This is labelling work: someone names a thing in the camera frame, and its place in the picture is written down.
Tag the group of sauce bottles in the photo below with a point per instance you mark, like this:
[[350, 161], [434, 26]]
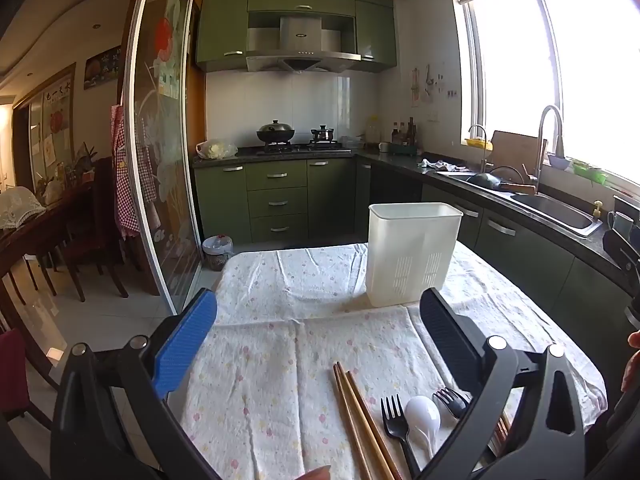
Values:
[[405, 137]]

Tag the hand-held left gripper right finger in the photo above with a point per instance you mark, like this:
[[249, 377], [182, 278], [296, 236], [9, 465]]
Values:
[[450, 331]]

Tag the kitchen window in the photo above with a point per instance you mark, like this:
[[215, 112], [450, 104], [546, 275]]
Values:
[[550, 60]]

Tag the small trash bin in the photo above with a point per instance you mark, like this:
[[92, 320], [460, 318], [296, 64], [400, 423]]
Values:
[[217, 252]]

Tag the small steel pot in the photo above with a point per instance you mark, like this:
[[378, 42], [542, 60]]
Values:
[[323, 134]]

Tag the yellow sink knob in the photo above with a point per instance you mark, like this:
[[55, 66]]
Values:
[[597, 207]]

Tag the person's right hand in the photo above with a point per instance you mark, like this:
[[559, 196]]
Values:
[[631, 365]]

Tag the red cushioned chair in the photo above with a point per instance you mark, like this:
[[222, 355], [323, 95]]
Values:
[[15, 360]]

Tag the teal mug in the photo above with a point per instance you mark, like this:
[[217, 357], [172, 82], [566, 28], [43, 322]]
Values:
[[620, 222]]

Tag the small steel faucet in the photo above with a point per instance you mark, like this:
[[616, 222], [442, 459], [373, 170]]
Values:
[[482, 155]]

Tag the person's left hand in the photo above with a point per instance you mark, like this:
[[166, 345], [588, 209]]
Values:
[[314, 474]]

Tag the steel range hood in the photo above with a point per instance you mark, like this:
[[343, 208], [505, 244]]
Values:
[[300, 35]]

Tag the red checked apron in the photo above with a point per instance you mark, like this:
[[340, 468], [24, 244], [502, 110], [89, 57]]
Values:
[[122, 185]]

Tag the white plastic utensil holder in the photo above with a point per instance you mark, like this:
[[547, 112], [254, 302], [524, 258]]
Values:
[[400, 240]]

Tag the green bowl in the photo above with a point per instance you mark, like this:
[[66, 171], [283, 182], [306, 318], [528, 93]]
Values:
[[590, 172]]

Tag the green wall cabinets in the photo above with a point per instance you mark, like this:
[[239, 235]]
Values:
[[222, 25]]

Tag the clear oil jug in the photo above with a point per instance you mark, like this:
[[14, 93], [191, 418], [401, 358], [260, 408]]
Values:
[[373, 130]]

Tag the yellow sponge holder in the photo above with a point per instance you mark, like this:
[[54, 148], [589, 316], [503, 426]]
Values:
[[477, 143]]

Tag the white plastic spoon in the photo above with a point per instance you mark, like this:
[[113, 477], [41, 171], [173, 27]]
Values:
[[422, 412]]

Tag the clear food container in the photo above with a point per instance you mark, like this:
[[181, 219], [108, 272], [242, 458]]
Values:
[[351, 143]]

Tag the blue bowl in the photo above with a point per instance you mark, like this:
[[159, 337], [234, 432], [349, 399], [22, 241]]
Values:
[[558, 162]]

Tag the potted plant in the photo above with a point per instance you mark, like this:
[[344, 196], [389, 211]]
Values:
[[82, 162]]

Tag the green sink base cabinet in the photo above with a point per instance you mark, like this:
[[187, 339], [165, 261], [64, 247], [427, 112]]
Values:
[[520, 260]]

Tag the wooden cutting board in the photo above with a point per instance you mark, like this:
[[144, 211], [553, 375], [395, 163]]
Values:
[[515, 152]]

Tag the dark wooden dining table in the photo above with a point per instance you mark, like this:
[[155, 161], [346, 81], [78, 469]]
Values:
[[30, 250]]

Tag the white wall socket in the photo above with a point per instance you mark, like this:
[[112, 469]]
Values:
[[433, 117]]

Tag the black wok with lid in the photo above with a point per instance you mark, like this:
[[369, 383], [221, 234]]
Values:
[[275, 132]]

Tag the dark granite countertop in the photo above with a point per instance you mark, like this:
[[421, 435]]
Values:
[[400, 160]]

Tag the black plastic fork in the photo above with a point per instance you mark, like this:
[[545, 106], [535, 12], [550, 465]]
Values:
[[395, 416], [450, 402]]

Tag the white lace cover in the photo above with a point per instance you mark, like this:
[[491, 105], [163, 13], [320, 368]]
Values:
[[20, 205]]

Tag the clear plastic bag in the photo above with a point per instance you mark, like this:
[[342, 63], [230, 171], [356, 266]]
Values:
[[215, 150]]

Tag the painted sliding glass door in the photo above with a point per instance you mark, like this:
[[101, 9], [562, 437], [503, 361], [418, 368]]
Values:
[[160, 160]]

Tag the green drawer base cabinet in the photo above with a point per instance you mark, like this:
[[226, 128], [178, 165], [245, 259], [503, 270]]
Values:
[[225, 200]]

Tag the tall steel faucet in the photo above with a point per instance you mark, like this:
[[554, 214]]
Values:
[[544, 120]]

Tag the wall calendar poster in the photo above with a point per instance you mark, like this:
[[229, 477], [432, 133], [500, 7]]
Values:
[[57, 120]]

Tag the paper wall sticker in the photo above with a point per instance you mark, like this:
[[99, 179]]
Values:
[[417, 87]]

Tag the dark wooden chair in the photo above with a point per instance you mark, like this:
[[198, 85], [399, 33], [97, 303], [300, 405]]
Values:
[[95, 240]]

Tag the dark wall picture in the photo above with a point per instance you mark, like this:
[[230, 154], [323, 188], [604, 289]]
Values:
[[102, 67]]

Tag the steel kitchen sink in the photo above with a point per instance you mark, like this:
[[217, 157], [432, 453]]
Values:
[[550, 207]]

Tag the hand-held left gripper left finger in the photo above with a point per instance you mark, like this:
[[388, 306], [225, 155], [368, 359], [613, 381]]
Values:
[[185, 345]]

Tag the crumpled dish cloth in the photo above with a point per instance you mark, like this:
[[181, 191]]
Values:
[[440, 164]]

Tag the floral white tablecloth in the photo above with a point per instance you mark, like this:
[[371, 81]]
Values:
[[280, 360]]

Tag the black gas stove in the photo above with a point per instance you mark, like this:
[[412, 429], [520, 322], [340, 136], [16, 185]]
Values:
[[295, 149]]

